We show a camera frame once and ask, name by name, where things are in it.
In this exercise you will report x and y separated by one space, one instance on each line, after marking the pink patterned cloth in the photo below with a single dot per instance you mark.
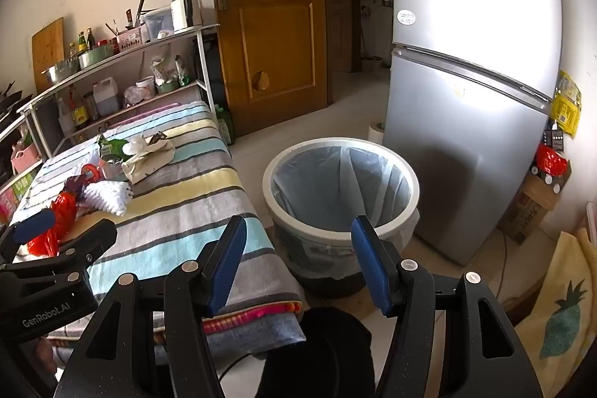
252 316

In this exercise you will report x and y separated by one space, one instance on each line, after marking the green snack wrapper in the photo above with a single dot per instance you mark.
112 146

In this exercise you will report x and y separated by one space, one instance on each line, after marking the pink storage basket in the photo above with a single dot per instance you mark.
24 158

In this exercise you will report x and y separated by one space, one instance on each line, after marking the wooden cutting board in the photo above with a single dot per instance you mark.
46 48

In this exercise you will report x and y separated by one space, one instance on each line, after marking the cardboard box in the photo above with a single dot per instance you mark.
529 211

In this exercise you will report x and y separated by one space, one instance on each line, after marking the crumpled clear plastic bag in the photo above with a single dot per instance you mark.
132 96

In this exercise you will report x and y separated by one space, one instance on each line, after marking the silver refrigerator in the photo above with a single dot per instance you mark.
466 99

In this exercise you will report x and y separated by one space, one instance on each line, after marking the green enamel basin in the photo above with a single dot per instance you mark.
95 57

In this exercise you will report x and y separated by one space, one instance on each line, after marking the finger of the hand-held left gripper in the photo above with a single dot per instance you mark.
93 237
32 226

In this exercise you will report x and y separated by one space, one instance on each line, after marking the white round waste bin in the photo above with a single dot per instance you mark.
317 232

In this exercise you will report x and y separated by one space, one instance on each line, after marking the yellow pineapple print cloth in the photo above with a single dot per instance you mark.
559 323

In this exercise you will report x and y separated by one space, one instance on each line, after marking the green plastic bottle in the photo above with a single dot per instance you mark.
225 127

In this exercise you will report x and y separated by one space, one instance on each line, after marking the steel basin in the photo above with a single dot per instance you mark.
60 72

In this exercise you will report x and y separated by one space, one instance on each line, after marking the striped blanket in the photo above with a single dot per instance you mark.
186 202

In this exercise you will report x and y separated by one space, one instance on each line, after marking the white plastic tub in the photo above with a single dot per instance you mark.
145 87

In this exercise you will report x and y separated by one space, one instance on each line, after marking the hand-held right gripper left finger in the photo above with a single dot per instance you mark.
228 267

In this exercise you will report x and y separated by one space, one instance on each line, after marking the white paper roll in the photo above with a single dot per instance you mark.
376 133

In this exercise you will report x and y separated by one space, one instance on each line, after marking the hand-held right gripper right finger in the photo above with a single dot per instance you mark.
368 267

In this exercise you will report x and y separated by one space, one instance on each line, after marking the yellow hanging packets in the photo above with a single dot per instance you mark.
568 102

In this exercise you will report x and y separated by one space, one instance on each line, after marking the red jar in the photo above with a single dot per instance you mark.
114 44

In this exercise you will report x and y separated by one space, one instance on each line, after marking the white plastic piece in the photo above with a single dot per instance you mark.
136 145

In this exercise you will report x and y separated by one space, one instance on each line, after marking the kitchen knife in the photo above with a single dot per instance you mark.
140 13
128 19

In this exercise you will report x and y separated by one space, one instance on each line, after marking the red plastic bag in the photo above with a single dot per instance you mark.
58 216

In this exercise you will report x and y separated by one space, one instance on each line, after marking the red plastic lid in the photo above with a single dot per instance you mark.
91 172

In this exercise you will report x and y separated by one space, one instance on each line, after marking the spice jar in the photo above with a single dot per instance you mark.
92 106

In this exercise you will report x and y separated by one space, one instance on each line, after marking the green bowl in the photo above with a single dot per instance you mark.
167 87

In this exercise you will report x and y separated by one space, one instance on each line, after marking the white metal shelf rack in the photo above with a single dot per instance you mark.
207 71

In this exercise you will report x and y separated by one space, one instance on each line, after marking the white plastic bags bundle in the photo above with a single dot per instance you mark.
162 69

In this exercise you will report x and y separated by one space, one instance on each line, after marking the red glossy bag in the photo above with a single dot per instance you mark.
551 160

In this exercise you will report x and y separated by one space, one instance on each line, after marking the white oil jug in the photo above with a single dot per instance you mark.
106 97

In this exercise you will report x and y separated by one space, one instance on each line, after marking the clear plastic storage box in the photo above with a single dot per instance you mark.
158 25

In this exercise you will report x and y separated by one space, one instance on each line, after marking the pink utensil basket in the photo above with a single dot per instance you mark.
129 40

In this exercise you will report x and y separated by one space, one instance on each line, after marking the white foam fruit net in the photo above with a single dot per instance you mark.
109 196

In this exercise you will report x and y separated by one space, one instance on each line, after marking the wooden door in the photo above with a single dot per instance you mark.
270 29

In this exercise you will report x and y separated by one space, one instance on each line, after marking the white electric kettle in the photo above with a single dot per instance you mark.
179 11

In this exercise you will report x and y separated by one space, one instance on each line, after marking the green red carton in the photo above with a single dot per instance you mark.
16 197

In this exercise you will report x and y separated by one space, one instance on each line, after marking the translucent bin liner bag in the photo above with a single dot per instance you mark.
317 188

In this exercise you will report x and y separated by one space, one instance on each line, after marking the dark cloth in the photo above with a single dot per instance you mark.
317 356

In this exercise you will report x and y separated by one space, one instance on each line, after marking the clear plastic bottle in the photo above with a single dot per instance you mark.
65 120

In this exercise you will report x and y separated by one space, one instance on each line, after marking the white side shelf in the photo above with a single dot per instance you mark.
39 141

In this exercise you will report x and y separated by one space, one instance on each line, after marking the white green packet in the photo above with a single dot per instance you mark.
182 71

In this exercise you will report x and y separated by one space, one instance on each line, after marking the person's left hand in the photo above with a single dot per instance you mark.
45 356

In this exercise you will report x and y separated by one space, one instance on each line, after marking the dark sauce bottle yellow label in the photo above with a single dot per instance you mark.
79 111

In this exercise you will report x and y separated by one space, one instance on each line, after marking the pink plastic tray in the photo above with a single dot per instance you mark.
140 114

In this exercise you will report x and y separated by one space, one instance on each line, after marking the small black packet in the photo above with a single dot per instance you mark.
555 138

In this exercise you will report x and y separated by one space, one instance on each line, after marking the beige paper bag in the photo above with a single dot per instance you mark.
149 160

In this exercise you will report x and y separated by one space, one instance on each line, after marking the metal utensil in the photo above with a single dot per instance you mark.
112 29

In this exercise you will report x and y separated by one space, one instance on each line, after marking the black frying pan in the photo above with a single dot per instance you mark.
14 102

